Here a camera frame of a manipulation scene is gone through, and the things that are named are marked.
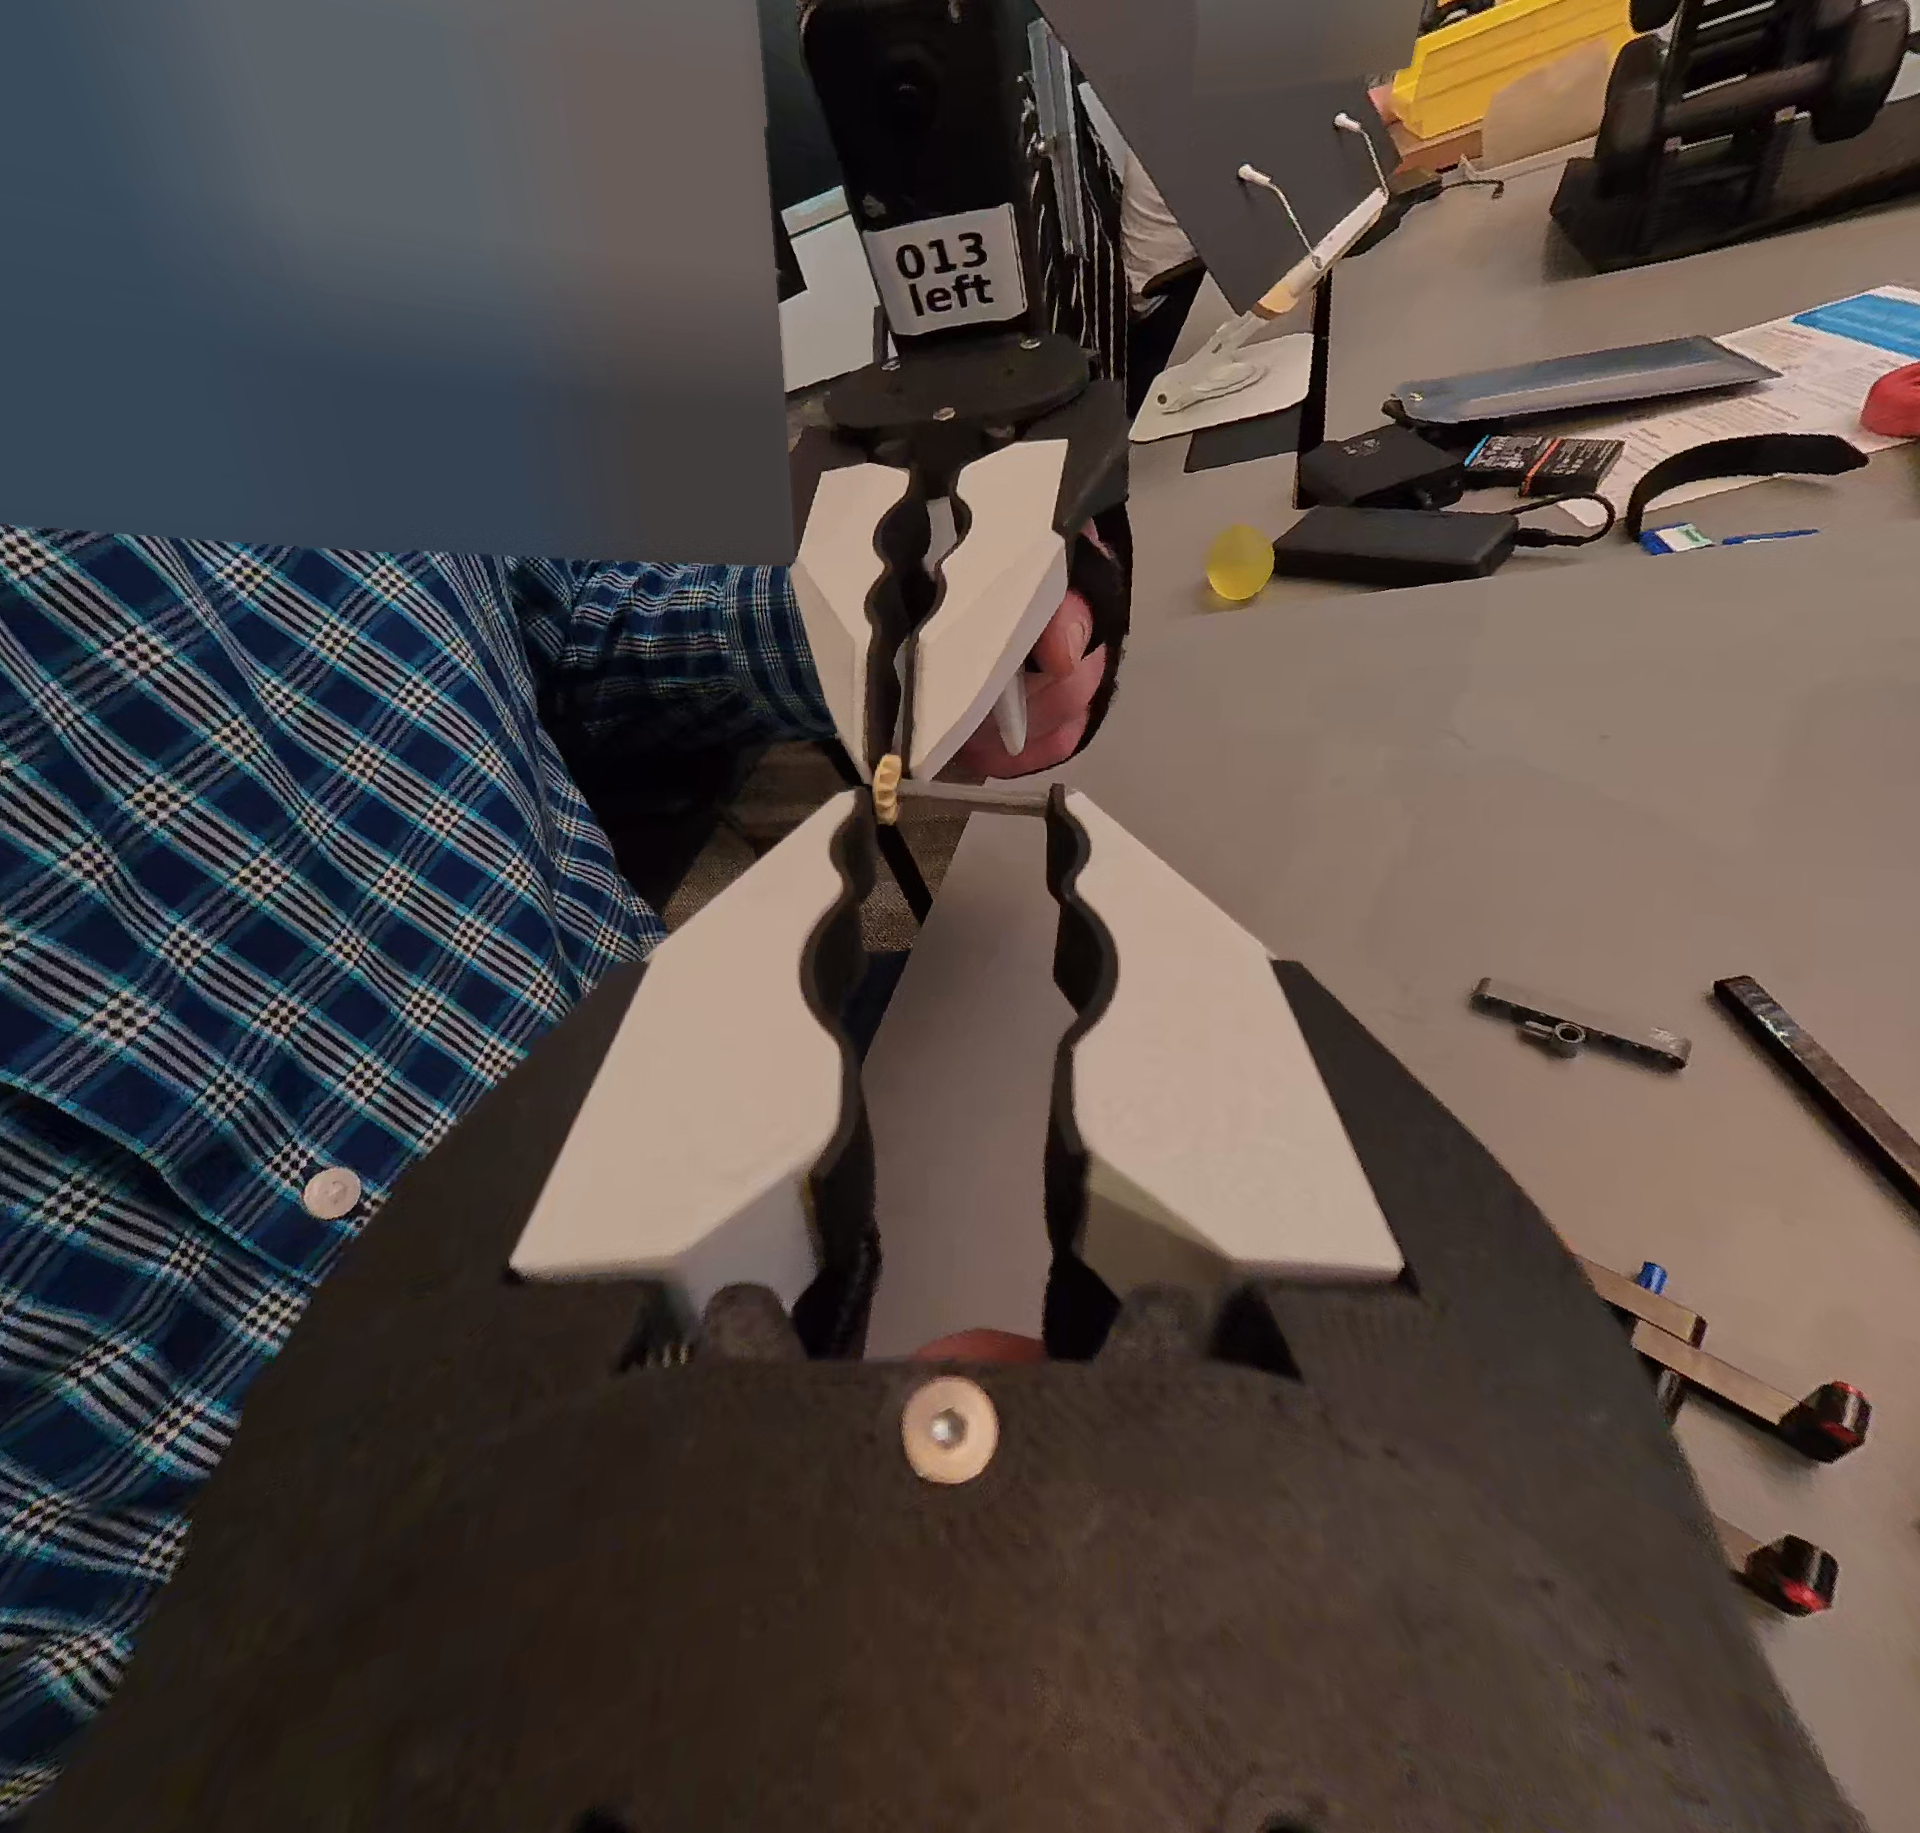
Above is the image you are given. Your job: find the black velcro strap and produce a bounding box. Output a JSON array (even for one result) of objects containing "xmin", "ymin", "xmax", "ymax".
[{"xmin": 1626, "ymin": 434, "xmax": 1873, "ymax": 543}]

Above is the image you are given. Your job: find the grey foil pouch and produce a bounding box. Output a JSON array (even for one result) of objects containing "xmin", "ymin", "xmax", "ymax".
[{"xmin": 1386, "ymin": 338, "xmax": 1787, "ymax": 434}]

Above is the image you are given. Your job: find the printed paper sheet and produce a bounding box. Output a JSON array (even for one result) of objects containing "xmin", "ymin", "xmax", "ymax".
[{"xmin": 1621, "ymin": 286, "xmax": 1920, "ymax": 476}]

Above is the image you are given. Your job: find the person's left hand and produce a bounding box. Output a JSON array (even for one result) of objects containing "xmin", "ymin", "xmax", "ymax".
[{"xmin": 961, "ymin": 581, "xmax": 1127, "ymax": 785}]

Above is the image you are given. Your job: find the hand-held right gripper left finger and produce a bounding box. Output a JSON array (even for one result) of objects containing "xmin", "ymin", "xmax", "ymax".
[{"xmin": 508, "ymin": 787, "xmax": 878, "ymax": 1355}]

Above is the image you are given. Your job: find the black long lego beam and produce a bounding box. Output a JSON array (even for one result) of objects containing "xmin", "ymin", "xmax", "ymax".
[{"xmin": 1714, "ymin": 974, "xmax": 1920, "ymax": 1211}]

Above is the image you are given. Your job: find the black dumbbell rack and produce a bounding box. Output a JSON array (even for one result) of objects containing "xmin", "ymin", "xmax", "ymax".
[{"xmin": 1551, "ymin": 0, "xmax": 1920, "ymax": 274}]

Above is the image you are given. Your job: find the black battery pack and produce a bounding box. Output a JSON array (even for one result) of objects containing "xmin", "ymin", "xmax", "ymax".
[{"xmin": 1461, "ymin": 436, "xmax": 1625, "ymax": 498}]

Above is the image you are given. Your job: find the yellow plastic bin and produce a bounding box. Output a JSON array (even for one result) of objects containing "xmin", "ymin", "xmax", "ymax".
[{"xmin": 1386, "ymin": 0, "xmax": 1637, "ymax": 139}]

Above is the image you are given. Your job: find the dark grey lego beam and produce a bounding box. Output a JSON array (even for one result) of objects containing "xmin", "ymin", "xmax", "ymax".
[{"xmin": 1471, "ymin": 975, "xmax": 1695, "ymax": 1073}]

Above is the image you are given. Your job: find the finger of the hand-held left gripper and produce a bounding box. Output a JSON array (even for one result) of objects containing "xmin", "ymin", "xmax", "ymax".
[
  {"xmin": 788, "ymin": 457, "xmax": 917, "ymax": 785},
  {"xmin": 898, "ymin": 436, "xmax": 1076, "ymax": 789}
]

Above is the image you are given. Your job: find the black lego frame assembly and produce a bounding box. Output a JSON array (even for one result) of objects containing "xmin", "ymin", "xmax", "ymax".
[{"xmin": 1576, "ymin": 1252, "xmax": 1877, "ymax": 1617}]

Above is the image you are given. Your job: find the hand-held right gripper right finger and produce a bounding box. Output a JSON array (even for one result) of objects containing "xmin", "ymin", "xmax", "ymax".
[{"xmin": 1044, "ymin": 785, "xmax": 1409, "ymax": 1355}]

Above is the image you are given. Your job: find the person's left forearm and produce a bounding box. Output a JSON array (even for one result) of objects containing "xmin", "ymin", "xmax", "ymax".
[{"xmin": 511, "ymin": 555, "xmax": 842, "ymax": 816}]

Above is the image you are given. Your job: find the person's torso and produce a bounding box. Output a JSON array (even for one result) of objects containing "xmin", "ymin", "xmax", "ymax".
[{"xmin": 0, "ymin": 526, "xmax": 669, "ymax": 1806}]

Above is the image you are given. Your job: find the black power bank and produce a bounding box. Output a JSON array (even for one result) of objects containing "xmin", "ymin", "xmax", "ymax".
[{"xmin": 1274, "ymin": 507, "xmax": 1520, "ymax": 586}]

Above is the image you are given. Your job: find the small black charger box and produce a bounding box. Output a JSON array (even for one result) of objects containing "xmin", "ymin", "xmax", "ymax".
[{"xmin": 1296, "ymin": 423, "xmax": 1478, "ymax": 507}]

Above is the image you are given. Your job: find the book stand with black board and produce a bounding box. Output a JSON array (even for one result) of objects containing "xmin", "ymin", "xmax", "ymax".
[{"xmin": 996, "ymin": 0, "xmax": 1410, "ymax": 507}]

